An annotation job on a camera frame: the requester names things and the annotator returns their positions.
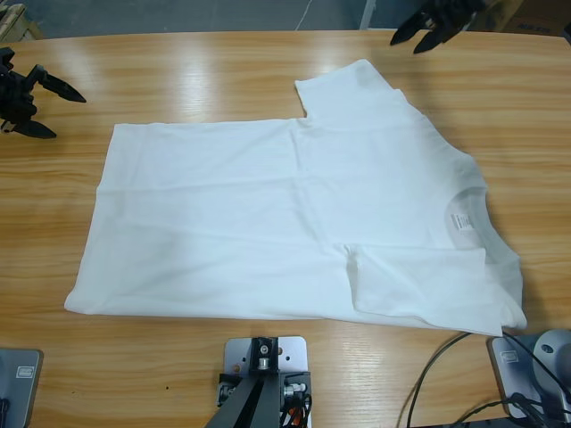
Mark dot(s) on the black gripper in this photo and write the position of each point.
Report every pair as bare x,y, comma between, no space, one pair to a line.
455,11
18,96

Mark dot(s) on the white Unitree t-shirt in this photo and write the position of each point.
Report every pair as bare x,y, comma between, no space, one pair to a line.
267,200

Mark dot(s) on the white pole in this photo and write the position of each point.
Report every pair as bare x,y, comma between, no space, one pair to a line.
368,15

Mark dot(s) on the brown cardboard box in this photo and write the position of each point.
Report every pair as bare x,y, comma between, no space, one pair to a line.
504,18

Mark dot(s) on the wooden pallet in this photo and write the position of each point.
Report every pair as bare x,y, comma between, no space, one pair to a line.
18,27

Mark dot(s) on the dark printed box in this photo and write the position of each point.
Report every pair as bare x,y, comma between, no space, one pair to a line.
544,18

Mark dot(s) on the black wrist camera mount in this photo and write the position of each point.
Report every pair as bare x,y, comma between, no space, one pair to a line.
6,58

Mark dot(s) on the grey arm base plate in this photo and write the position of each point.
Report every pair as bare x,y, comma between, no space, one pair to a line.
553,356
20,383

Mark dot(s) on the white mount block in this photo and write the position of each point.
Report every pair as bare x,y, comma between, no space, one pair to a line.
292,352

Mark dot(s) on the dark camera post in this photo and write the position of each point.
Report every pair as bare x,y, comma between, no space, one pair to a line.
250,410

